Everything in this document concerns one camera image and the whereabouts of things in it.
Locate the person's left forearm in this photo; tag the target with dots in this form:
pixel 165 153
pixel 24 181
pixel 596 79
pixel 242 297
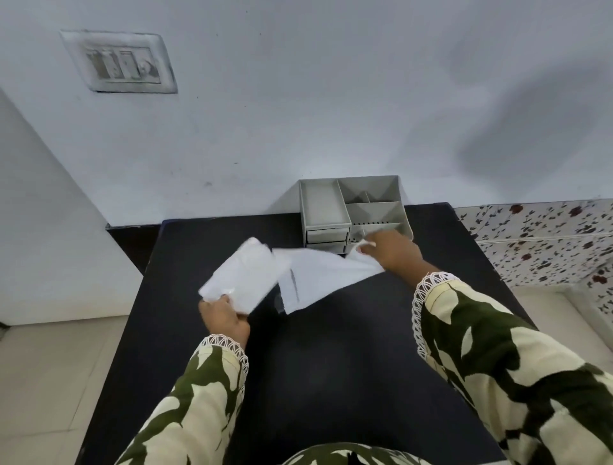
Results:
pixel 191 412

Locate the person's right hand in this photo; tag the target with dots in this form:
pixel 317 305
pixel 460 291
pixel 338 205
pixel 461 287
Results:
pixel 398 253

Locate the floral patterned white sheet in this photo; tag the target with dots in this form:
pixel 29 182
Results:
pixel 546 239

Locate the white wall switch board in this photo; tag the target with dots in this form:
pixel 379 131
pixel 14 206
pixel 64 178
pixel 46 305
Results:
pixel 122 62

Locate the person's right thumb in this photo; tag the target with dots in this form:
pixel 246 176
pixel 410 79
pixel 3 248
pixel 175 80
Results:
pixel 368 247

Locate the grey plastic desk organizer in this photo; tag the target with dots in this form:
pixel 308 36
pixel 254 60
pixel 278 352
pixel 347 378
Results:
pixel 335 211

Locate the person's left fingers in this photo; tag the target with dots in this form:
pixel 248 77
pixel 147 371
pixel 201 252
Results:
pixel 221 302

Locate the person's left hand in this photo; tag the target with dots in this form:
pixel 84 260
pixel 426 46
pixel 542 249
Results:
pixel 227 322

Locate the person's green patterned clothing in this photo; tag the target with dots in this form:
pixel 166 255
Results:
pixel 349 455

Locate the white cloth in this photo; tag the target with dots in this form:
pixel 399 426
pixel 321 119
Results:
pixel 292 280

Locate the person's right forearm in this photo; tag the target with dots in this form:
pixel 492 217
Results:
pixel 512 373

